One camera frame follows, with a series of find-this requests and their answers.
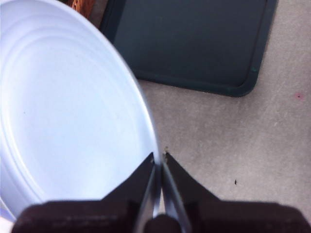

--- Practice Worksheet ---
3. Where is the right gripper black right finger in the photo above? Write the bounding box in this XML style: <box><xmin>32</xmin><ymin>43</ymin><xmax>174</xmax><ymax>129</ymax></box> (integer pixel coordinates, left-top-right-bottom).
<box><xmin>162</xmin><ymin>152</ymin><xmax>311</xmax><ymax>233</ymax></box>

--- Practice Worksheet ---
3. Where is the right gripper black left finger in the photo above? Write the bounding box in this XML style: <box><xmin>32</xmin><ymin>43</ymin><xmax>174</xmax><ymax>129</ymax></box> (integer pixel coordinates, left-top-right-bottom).
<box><xmin>11</xmin><ymin>152</ymin><xmax>159</xmax><ymax>233</ymax></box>

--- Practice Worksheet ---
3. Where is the blue round plate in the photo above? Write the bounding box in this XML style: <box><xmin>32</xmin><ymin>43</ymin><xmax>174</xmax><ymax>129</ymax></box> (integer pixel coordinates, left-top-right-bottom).
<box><xmin>0</xmin><ymin>0</ymin><xmax>163</xmax><ymax>223</ymax></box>

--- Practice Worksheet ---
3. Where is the black rectangular tray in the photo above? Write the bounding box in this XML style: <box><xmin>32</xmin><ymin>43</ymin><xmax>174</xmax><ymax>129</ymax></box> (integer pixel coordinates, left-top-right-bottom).
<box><xmin>100</xmin><ymin>0</ymin><xmax>279</xmax><ymax>98</ymax></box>

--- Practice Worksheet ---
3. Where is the brown wicker basket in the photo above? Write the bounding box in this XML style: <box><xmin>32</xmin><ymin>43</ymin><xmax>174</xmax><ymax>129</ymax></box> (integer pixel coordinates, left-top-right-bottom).
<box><xmin>69</xmin><ymin>0</ymin><xmax>104</xmax><ymax>28</ymax></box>

